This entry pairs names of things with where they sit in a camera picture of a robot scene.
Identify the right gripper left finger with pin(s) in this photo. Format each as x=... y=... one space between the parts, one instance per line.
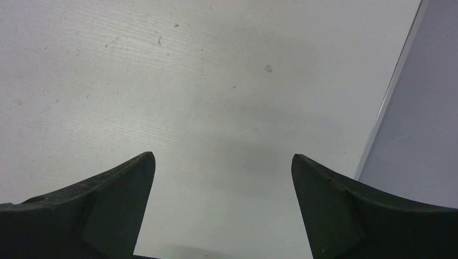
x=99 y=217

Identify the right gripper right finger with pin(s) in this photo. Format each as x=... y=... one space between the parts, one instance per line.
x=345 y=218

